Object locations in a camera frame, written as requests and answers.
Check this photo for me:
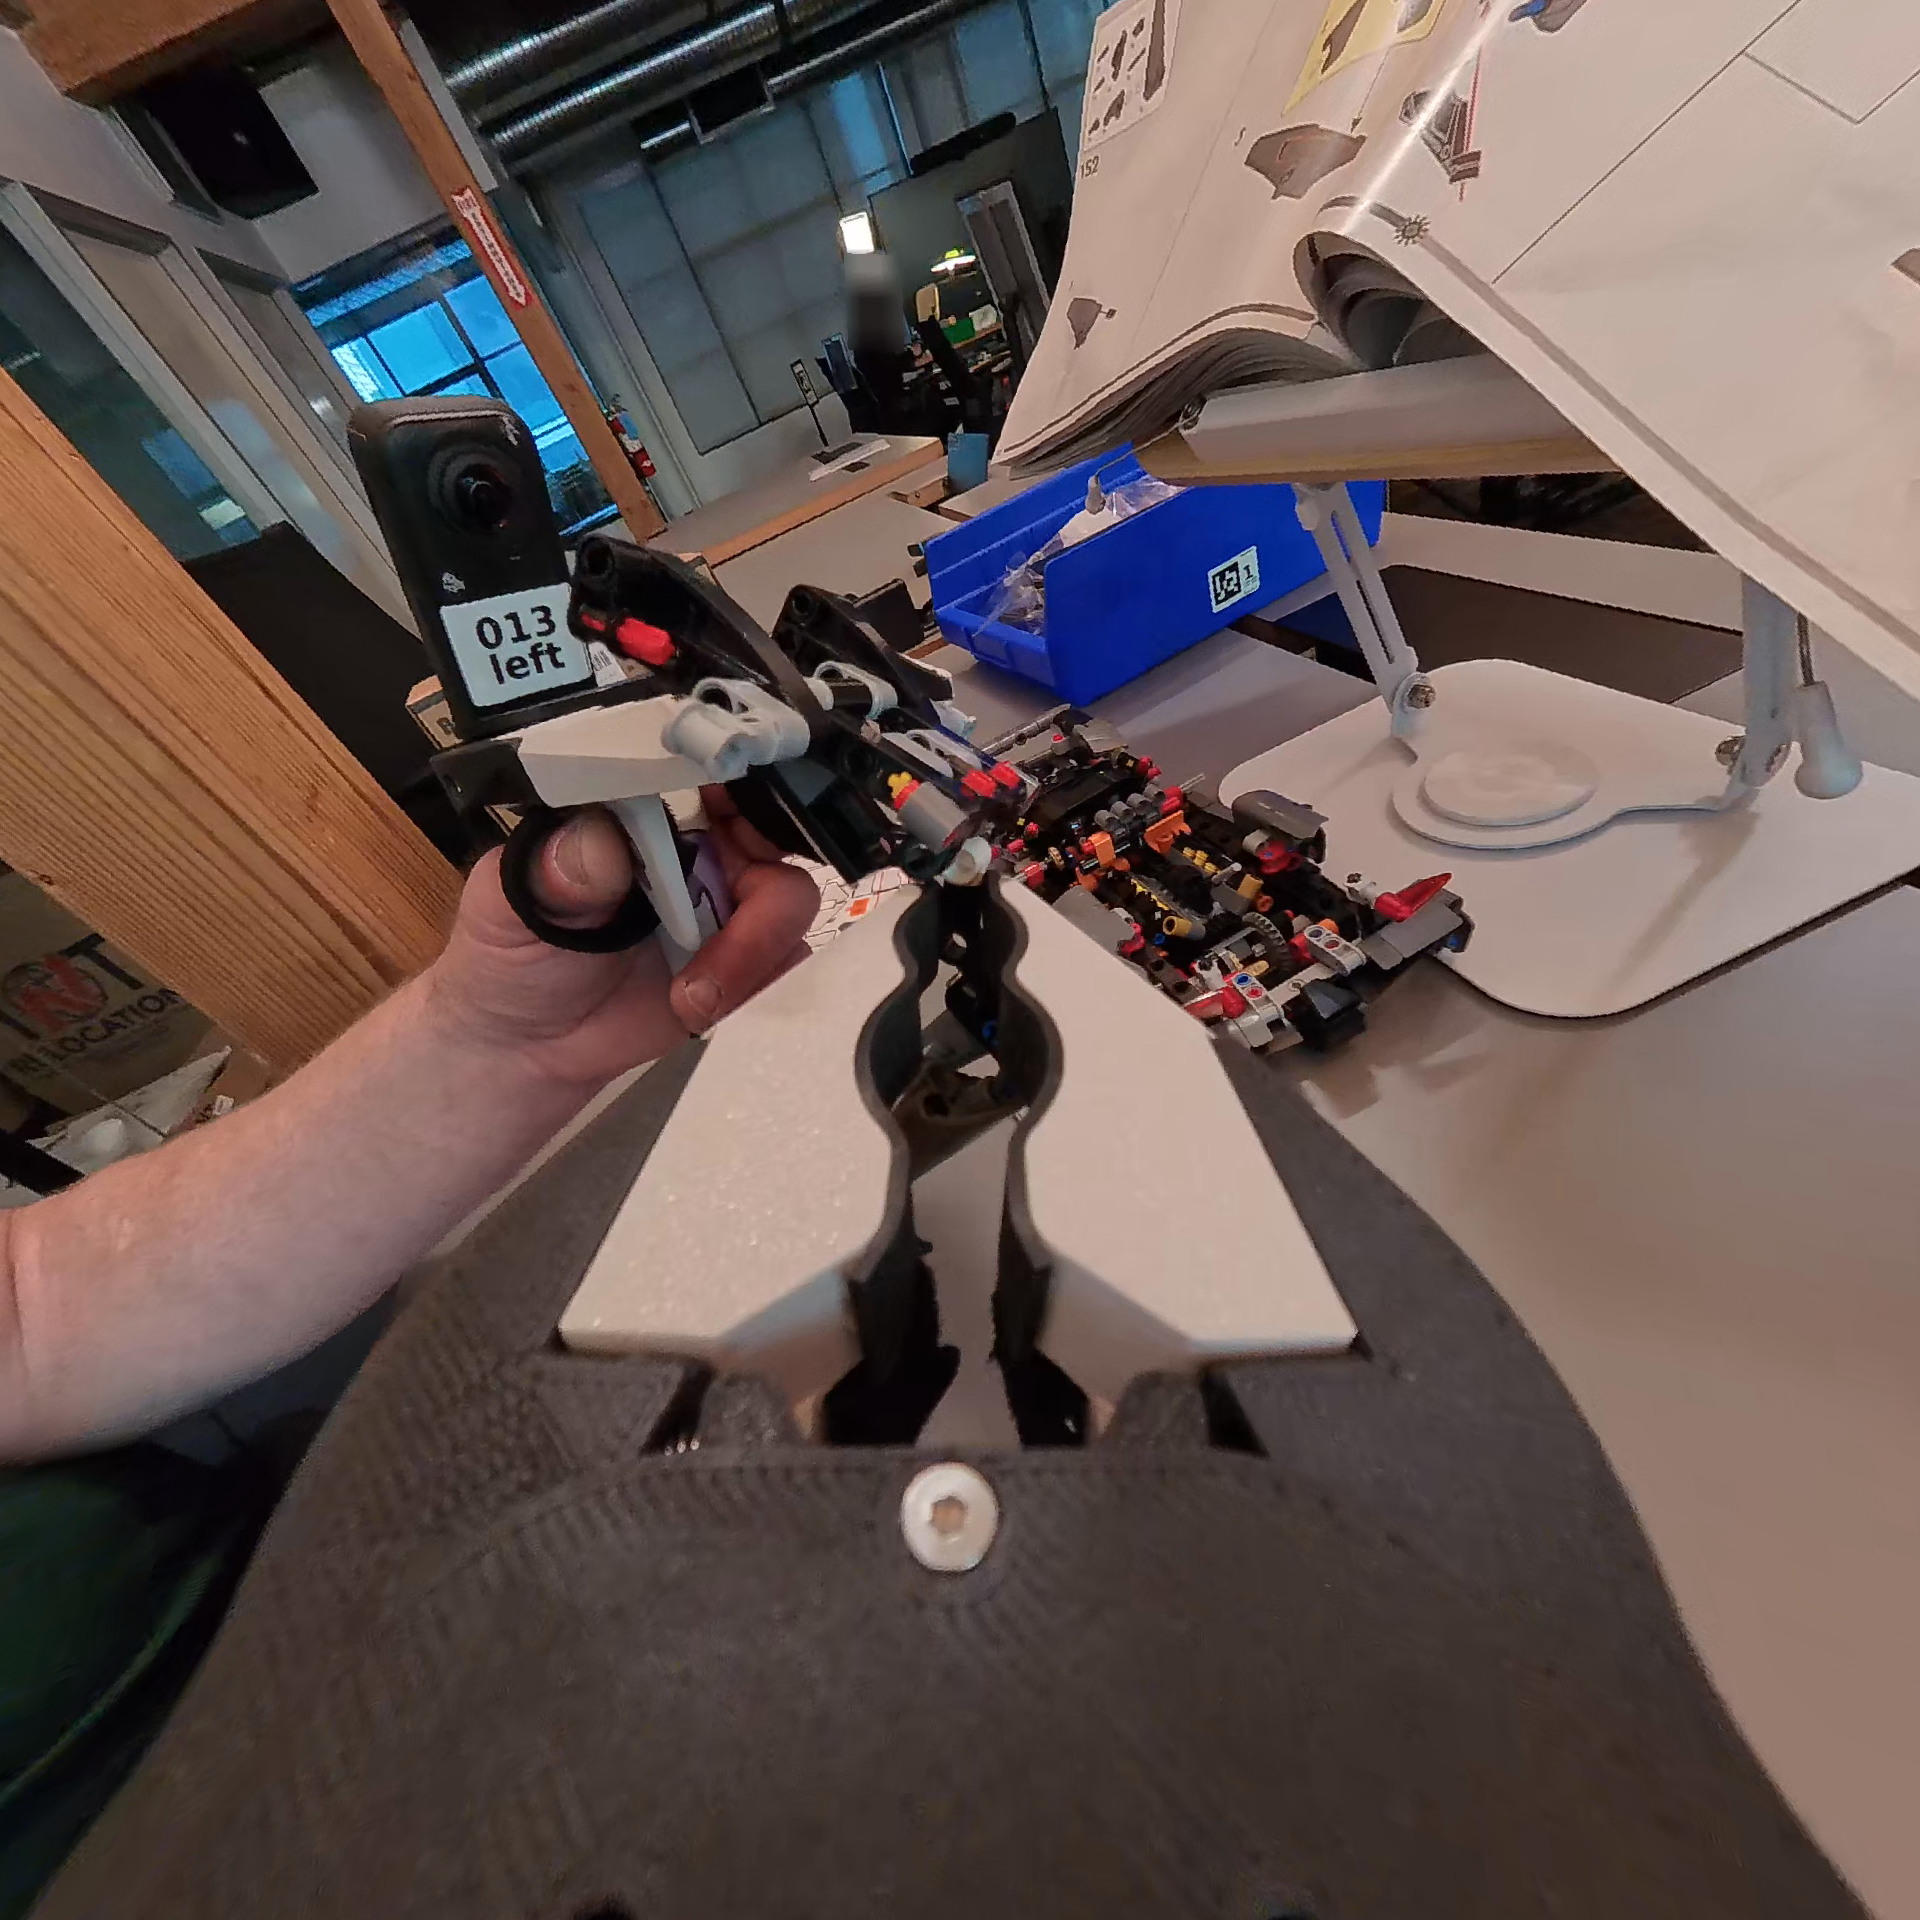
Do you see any blue-lit window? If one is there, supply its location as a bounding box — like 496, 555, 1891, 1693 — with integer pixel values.
300, 277, 581, 452

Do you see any lego instruction booklet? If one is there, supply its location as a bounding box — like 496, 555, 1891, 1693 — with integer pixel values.
992, 0, 1920, 707

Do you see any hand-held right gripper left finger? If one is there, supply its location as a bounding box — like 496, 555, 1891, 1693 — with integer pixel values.
555, 890, 960, 1437

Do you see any printed cardboard moving box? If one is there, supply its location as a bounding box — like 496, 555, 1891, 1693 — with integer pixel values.
0, 870, 281, 1189

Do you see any person's left forearm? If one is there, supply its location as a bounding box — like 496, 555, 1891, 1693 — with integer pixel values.
0, 961, 501, 1468

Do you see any lego car chassis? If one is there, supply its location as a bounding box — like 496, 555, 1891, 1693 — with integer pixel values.
960, 704, 1480, 1059

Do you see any wooden post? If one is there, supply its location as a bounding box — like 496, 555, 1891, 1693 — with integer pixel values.
0, 369, 467, 1075

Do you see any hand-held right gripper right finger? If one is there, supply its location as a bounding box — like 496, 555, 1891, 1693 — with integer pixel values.
988, 882, 1363, 1444

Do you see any clear plastic parts bag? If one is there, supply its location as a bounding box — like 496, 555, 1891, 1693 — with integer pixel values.
984, 472, 1194, 633

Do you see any slanted wooden beam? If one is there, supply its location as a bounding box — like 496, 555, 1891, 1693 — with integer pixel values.
322, 0, 672, 544

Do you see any sticker sheet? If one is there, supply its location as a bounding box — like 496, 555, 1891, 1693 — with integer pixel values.
803, 874, 916, 953

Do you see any white book stand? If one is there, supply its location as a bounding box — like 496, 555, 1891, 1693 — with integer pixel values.
1147, 353, 1920, 1021

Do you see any black lego door assembly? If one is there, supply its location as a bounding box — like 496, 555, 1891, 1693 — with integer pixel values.
575, 536, 1041, 1133

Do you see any blue plastic parts bin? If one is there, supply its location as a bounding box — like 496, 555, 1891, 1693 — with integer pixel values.
920, 441, 1391, 707

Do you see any black wall speaker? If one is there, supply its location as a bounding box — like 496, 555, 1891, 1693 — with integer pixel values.
135, 59, 321, 221

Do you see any person's left hand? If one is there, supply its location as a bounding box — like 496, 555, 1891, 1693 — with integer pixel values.
428, 780, 826, 1090

